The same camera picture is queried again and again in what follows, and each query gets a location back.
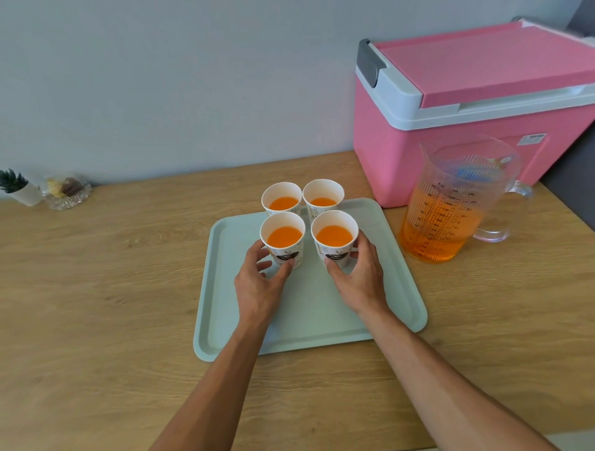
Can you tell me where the person's left hand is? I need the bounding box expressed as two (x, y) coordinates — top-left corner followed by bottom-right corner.
(234, 239), (296, 327)

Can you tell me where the person's right hand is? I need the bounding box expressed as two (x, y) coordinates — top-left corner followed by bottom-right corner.
(324, 229), (389, 320)

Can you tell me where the light green plastic tray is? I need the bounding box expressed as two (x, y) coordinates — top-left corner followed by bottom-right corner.
(193, 198), (428, 363)

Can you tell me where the white paper cup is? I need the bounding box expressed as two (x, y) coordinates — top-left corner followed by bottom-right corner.
(259, 211), (307, 270)
(310, 209), (359, 269)
(302, 178), (346, 220)
(261, 182), (303, 217)

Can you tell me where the clear pitcher of orange juice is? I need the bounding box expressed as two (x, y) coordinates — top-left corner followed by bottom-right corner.
(399, 134), (534, 265)

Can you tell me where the person's left forearm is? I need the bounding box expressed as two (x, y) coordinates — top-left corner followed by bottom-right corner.
(151, 318), (270, 451)

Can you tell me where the person's right forearm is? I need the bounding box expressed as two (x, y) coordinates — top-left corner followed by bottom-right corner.
(366, 307), (558, 451)

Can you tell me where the pink cooler box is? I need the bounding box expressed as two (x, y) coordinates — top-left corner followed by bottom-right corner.
(353, 18), (595, 209)

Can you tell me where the clear glass dish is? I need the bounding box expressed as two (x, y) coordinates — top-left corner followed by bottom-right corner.
(42, 175), (92, 211)

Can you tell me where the small potted succulent plant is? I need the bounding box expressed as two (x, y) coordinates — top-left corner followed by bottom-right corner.
(0, 168), (43, 207)

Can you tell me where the white cabinet door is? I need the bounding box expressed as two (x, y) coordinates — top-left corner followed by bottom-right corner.
(544, 429), (595, 451)

